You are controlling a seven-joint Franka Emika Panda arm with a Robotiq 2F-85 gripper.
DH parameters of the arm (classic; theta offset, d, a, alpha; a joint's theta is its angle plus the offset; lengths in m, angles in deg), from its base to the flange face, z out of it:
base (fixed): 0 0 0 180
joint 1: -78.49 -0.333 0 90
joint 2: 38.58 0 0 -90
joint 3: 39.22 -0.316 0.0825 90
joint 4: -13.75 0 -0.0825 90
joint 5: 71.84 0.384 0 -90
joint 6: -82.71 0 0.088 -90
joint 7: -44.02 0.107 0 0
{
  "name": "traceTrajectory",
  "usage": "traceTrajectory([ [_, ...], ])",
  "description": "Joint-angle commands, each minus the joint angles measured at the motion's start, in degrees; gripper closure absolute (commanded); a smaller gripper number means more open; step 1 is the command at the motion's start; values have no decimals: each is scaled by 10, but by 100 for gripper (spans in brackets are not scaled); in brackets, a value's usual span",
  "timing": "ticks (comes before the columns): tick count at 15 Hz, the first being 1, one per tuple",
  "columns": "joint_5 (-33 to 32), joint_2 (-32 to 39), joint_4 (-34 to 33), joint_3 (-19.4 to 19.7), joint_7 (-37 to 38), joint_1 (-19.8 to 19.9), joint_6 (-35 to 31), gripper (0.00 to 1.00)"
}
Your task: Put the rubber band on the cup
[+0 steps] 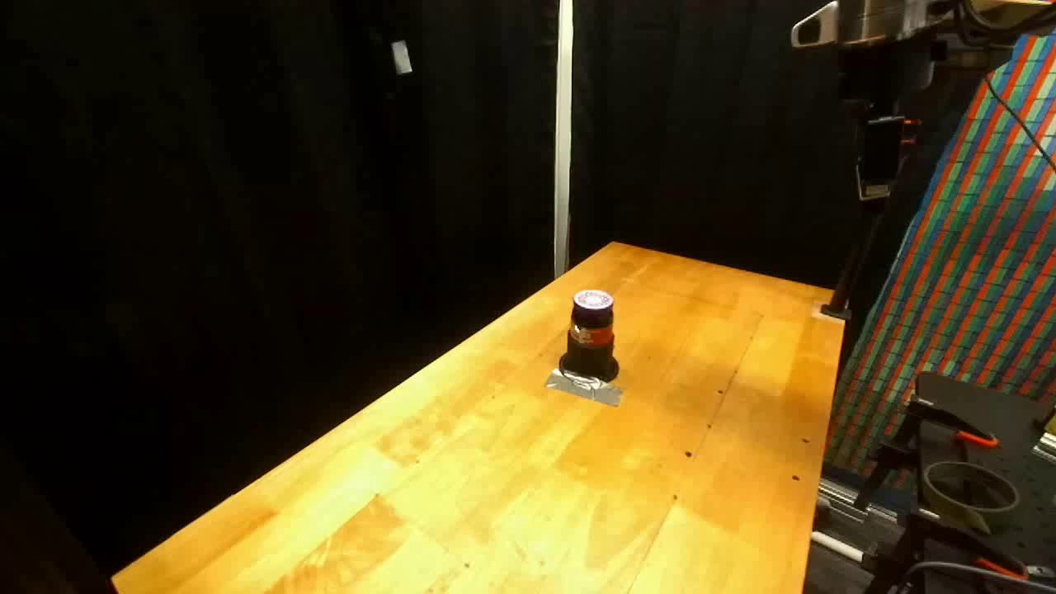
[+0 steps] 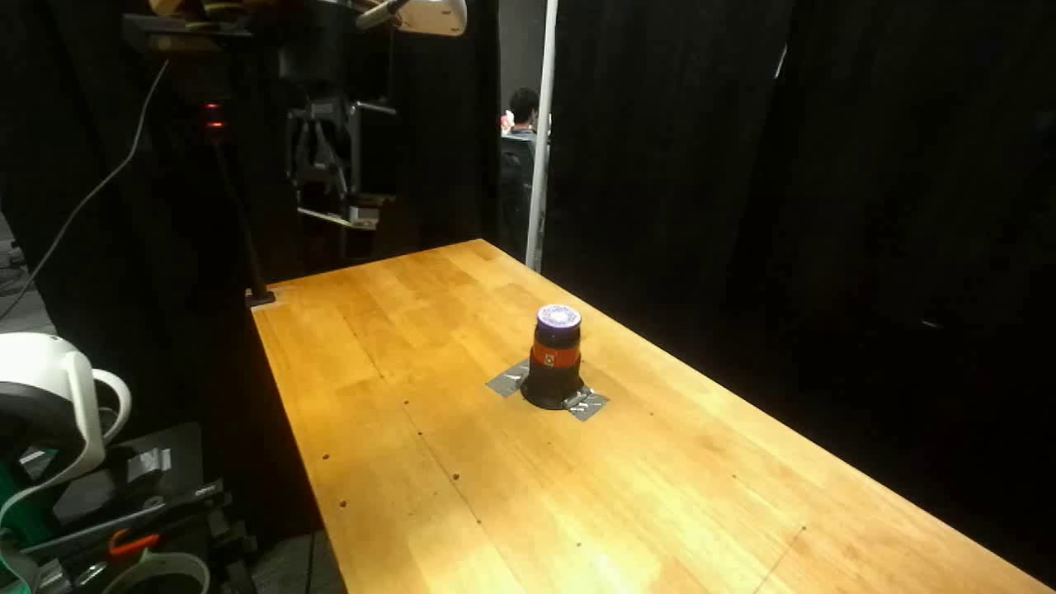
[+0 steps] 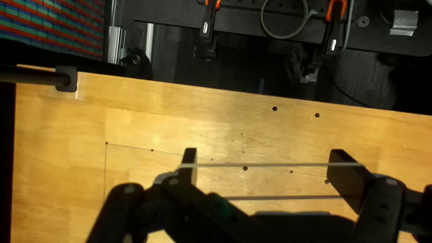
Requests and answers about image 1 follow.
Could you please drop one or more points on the black curtain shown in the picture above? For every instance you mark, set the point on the black curtain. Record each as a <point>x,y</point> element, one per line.
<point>242,218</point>

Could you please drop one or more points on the aluminium frame rail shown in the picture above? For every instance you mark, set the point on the aluminium frame rail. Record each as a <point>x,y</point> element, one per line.
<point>854,517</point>

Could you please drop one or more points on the colourful striped cloth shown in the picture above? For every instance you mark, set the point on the colourful striped cloth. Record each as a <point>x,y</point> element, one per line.
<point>977,275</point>

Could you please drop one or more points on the grey tape roll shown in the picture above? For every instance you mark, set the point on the grey tape roll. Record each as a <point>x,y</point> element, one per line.
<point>934,488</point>

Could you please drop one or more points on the small white tag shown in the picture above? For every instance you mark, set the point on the small white tag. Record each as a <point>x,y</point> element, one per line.
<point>401,56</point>

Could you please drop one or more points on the white vertical pole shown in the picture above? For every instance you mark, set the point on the white vertical pole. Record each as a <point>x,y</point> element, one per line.
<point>563,134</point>

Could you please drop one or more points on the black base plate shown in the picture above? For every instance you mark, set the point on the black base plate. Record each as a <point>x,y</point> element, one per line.
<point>1008,414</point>

